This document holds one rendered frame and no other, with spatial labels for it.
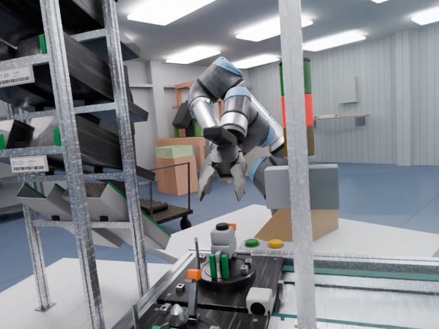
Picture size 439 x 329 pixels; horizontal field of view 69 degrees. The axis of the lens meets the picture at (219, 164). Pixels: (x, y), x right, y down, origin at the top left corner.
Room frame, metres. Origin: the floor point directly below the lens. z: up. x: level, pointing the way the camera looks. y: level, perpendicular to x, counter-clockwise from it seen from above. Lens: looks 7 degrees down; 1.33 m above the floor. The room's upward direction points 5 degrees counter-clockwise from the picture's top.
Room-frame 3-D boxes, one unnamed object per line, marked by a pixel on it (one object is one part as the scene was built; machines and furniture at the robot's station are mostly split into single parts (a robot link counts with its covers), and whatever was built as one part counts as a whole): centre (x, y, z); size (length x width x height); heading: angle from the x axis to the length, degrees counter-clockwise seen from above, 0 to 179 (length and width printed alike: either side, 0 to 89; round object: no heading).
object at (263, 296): (0.59, -0.06, 0.97); 0.05 x 0.05 x 0.04; 72
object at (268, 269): (0.71, 0.01, 0.96); 0.24 x 0.24 x 0.02; 72
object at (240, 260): (0.71, 0.01, 0.98); 0.14 x 0.14 x 0.02
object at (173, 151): (7.15, 0.84, 1.18); 1.76 x 1.57 x 2.36; 43
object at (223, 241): (0.70, 0.01, 1.06); 0.08 x 0.04 x 0.07; 162
